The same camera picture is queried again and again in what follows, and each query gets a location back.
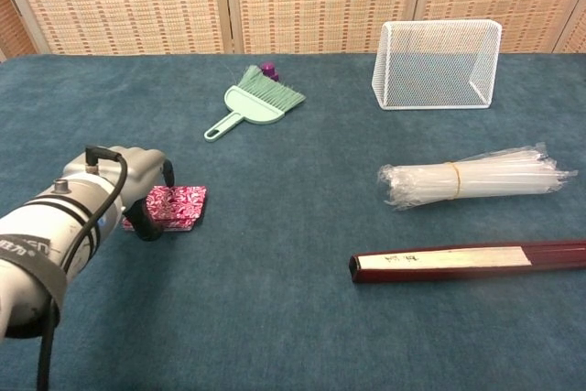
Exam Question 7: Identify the mint green hand brush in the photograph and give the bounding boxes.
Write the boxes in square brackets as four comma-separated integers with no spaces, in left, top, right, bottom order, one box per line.
[203,64,307,144]

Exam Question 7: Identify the small purple plastic object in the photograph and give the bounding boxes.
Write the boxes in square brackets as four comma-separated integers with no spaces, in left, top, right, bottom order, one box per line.
[258,60,281,82]

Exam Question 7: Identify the yellow rubber band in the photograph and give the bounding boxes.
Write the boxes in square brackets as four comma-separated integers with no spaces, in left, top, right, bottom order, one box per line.
[449,161,462,201]

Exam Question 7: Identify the dark red folded fan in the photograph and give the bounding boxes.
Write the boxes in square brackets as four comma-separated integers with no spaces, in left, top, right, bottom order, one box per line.
[349,238,586,288]

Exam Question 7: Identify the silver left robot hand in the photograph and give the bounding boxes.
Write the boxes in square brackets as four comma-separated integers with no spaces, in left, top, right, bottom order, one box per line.
[62,145,176,243]

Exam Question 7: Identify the white wire mesh basket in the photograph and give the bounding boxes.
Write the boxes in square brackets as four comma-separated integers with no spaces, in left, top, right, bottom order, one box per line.
[371,18,504,112]

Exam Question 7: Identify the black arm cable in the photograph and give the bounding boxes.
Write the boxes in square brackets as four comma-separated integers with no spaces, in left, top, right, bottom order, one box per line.
[35,146,129,391]

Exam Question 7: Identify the bundle of wrapped clear straws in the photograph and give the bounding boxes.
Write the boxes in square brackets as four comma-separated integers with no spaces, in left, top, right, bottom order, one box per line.
[376,141,579,212]

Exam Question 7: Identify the pink patterned card deck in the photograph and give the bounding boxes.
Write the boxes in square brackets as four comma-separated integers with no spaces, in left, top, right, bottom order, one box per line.
[121,184,208,233]

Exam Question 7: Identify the teal velvet tablecloth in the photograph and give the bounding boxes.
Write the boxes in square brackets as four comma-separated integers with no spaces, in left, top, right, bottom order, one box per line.
[0,51,586,391]

